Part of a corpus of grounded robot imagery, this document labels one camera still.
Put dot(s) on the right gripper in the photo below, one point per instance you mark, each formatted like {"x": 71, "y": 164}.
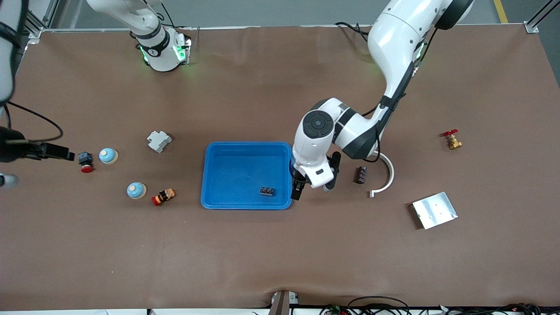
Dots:
{"x": 16, "y": 148}

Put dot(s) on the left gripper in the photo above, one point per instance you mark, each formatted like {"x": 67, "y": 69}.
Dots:
{"x": 298, "y": 187}

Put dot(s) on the black terminal block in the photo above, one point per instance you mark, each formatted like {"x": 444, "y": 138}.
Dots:
{"x": 267, "y": 191}

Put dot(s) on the blue bell cream button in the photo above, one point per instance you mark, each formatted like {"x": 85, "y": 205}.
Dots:
{"x": 108, "y": 155}
{"x": 136, "y": 190}

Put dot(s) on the dark brown cylindrical capacitor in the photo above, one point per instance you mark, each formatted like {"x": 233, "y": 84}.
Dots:
{"x": 361, "y": 175}

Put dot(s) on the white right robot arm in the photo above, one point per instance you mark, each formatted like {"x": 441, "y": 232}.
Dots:
{"x": 159, "y": 52}

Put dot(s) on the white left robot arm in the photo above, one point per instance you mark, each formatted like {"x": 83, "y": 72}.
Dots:
{"x": 393, "y": 39}

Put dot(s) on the red mushroom push button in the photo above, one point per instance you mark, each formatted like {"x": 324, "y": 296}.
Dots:
{"x": 85, "y": 162}

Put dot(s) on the blue plastic tray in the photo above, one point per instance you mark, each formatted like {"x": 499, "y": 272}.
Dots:
{"x": 236, "y": 175}

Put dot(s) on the brown table cover mat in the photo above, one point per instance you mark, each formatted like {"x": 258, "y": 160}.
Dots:
{"x": 280, "y": 253}

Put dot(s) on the white circuit breaker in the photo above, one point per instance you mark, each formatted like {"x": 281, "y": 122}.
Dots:
{"x": 158, "y": 141}

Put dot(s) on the red yellow emergency stop button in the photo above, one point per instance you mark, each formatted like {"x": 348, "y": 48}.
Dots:
{"x": 163, "y": 197}

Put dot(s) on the silver metal plate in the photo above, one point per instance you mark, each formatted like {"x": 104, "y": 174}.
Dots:
{"x": 435, "y": 211}

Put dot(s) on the black left camera mount bracket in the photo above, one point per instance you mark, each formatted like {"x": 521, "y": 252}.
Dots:
{"x": 335, "y": 168}

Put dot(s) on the aluminium frame post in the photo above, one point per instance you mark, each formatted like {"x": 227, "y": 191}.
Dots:
{"x": 37, "y": 26}
{"x": 532, "y": 27}

